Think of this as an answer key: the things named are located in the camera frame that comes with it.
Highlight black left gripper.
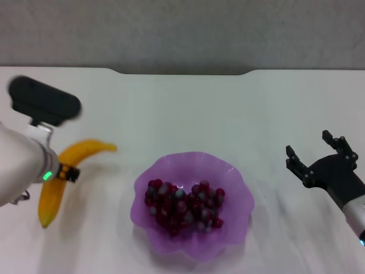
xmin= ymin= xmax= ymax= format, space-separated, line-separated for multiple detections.
xmin=58 ymin=163 xmax=80 ymax=183

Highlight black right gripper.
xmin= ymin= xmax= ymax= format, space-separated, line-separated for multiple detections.
xmin=286 ymin=130 xmax=365 ymax=209

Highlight yellow banana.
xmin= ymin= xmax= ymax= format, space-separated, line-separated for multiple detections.
xmin=38 ymin=139 xmax=117 ymax=228

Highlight dark red grape bunch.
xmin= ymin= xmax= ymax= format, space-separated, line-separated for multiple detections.
xmin=144 ymin=178 xmax=226 ymax=237

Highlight purple wavy plastic bowl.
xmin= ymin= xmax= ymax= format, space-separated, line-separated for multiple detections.
xmin=130 ymin=151 xmax=256 ymax=263

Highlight dark left wrist cable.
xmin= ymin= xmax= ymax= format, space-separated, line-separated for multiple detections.
xmin=11 ymin=190 xmax=31 ymax=205

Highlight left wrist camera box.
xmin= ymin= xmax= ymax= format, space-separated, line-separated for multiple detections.
xmin=7 ymin=75 xmax=83 ymax=128

